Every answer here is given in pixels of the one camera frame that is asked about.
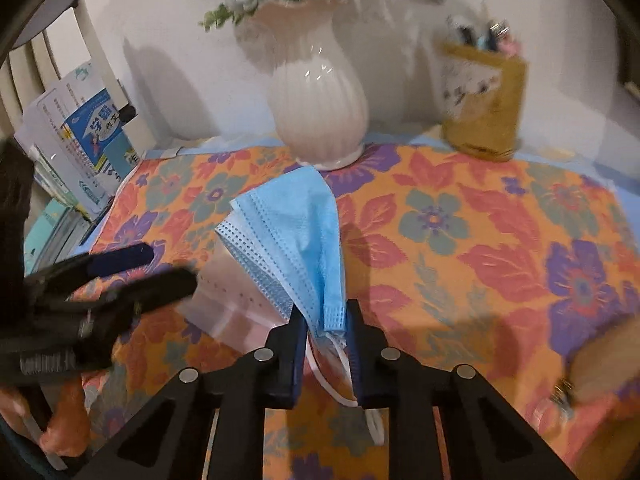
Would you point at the stack of books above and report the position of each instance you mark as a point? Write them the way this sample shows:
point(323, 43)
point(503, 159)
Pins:
point(85, 150)

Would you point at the small metal clip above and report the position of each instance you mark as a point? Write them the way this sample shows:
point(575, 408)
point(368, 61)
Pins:
point(562, 397)

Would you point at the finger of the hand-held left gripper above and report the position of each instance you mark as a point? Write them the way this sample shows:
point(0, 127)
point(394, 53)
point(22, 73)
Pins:
point(160, 282)
point(125, 259)

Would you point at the white chair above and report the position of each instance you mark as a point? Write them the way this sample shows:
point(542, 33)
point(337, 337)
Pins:
point(35, 55)

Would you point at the pink face mask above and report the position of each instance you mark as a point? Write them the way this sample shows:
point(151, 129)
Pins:
point(235, 305)

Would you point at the blue face mask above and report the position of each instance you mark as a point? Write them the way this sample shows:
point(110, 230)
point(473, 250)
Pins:
point(305, 230)
point(250, 255)

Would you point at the person's left hand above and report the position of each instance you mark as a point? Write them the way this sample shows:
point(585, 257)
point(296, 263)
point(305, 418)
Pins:
point(65, 430)

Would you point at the white ribbed vase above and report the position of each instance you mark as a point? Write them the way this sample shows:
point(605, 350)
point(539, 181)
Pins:
point(315, 105)

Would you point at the bunch of pens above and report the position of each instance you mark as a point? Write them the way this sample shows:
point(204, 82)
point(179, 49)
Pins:
point(485, 35)

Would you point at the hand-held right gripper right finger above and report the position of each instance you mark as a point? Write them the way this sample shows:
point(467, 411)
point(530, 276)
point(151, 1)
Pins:
point(357, 355)

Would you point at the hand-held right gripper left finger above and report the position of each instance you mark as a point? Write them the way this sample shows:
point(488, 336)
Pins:
point(295, 355)

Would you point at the orange floral tablecloth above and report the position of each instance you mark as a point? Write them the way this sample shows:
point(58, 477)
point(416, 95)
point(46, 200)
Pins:
point(475, 260)

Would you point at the yellow pen holder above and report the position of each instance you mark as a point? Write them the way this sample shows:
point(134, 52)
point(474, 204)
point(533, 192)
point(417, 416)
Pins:
point(487, 110)

